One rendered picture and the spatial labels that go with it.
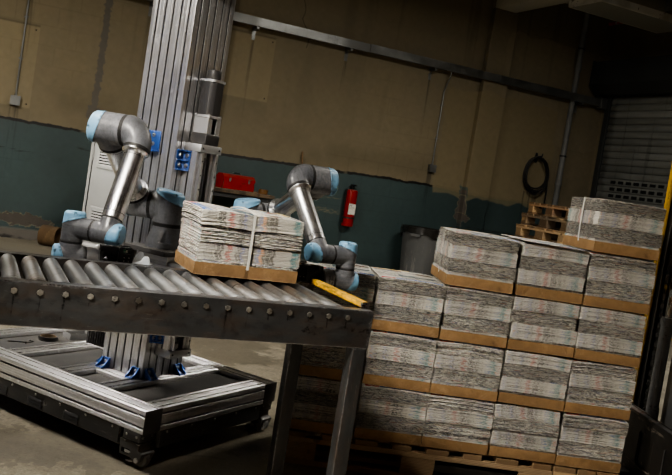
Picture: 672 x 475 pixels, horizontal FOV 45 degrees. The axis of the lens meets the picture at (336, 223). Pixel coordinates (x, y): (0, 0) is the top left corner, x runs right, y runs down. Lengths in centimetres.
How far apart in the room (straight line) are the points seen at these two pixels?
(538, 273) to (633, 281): 41
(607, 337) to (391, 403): 95
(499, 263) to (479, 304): 19
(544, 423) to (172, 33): 228
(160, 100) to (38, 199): 616
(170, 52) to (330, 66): 700
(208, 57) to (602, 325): 203
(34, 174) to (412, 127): 480
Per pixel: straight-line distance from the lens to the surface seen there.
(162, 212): 326
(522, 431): 363
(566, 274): 355
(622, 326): 367
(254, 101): 1010
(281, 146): 1022
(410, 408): 351
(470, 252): 343
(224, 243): 278
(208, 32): 359
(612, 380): 370
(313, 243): 310
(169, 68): 357
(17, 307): 231
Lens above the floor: 119
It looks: 3 degrees down
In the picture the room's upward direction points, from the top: 9 degrees clockwise
